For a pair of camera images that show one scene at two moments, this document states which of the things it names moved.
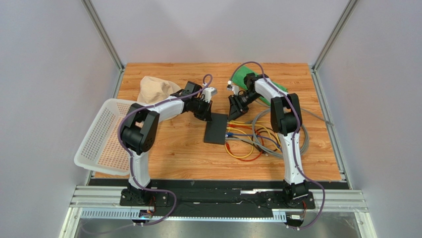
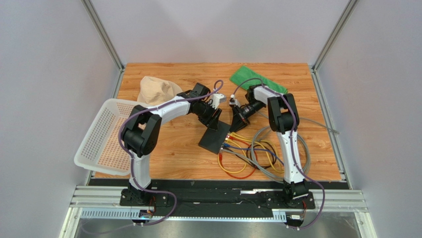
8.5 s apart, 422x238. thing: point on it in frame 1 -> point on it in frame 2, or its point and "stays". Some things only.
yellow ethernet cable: [259, 125] -> [266, 146]
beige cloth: [153, 89] stays
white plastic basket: [100, 148] stays
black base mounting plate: [217, 199] stays
